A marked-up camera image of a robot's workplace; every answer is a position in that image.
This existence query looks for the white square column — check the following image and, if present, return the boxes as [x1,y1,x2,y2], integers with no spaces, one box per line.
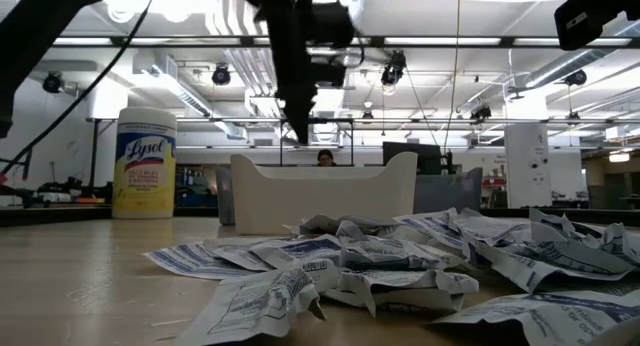
[503,123,552,210]

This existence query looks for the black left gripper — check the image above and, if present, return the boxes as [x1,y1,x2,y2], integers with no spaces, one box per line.
[271,34,320,145]

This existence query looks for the black computer monitor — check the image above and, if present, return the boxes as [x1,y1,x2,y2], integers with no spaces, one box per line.
[382,141,446,176]

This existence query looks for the yellow Lysol wipes canister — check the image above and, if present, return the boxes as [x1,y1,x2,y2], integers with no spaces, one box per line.
[111,105,178,220]

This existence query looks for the black ceiling spotlight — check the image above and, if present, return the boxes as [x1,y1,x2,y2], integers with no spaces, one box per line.
[563,69,589,87]
[210,65,232,86]
[469,104,494,122]
[42,71,65,95]

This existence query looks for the black hanging camera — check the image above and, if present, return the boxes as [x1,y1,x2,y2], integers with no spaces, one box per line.
[379,49,408,87]

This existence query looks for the blue storage shelf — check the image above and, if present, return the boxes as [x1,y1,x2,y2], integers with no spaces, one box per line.
[174,164,219,208]

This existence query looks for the white plastic bin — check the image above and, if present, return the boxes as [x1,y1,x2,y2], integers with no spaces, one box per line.
[229,151,419,236]

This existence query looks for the blue striped white packet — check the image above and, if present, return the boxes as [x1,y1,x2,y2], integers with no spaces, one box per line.
[393,208,469,252]
[142,240,264,281]

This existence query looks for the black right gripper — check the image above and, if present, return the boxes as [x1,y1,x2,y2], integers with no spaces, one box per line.
[553,0,640,51]

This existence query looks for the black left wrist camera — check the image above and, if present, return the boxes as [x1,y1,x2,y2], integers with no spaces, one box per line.
[314,59,348,90]

